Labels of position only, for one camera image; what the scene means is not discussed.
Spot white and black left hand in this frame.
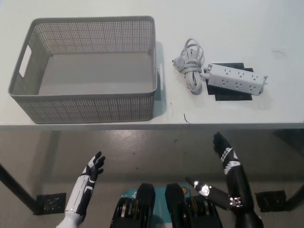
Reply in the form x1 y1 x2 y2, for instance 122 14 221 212
64 151 106 216

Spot black tape patch on table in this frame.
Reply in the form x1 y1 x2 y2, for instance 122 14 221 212
206 62 254 102

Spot grey perforated plastic basket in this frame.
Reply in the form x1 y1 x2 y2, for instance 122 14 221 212
7 15 164 124

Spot black and white right hand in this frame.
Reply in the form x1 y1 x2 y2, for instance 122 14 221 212
186 132 256 211

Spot black table leg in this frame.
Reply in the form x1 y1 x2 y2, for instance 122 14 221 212
284 181 304 211
0 162 40 212

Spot white power strip with cord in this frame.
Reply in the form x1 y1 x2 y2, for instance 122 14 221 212
171 38 268 97

